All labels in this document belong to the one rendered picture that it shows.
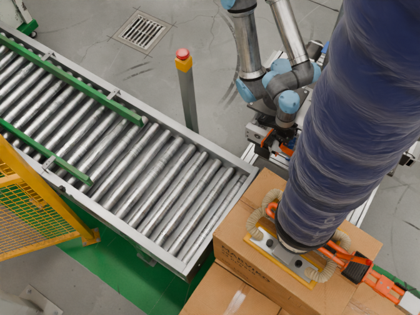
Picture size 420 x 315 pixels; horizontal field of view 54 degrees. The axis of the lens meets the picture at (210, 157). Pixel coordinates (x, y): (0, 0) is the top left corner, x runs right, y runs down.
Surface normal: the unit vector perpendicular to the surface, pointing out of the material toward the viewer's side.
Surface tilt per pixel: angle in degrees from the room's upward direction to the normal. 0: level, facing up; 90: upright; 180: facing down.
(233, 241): 0
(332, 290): 0
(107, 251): 0
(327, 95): 79
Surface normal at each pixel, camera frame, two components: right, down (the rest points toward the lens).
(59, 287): -0.03, -0.46
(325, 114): -0.87, 0.37
